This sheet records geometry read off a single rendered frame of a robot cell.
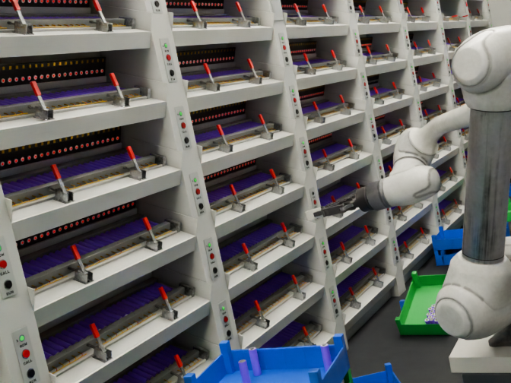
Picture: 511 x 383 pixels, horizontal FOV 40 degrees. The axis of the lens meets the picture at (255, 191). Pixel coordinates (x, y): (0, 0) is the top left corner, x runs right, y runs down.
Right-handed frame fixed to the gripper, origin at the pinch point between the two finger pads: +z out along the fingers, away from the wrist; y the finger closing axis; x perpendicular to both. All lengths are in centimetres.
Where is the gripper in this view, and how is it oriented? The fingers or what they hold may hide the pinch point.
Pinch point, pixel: (315, 213)
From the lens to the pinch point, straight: 227.6
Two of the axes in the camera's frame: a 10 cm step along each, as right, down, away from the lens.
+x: -3.5, -9.3, -0.7
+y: 4.8, -2.4, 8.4
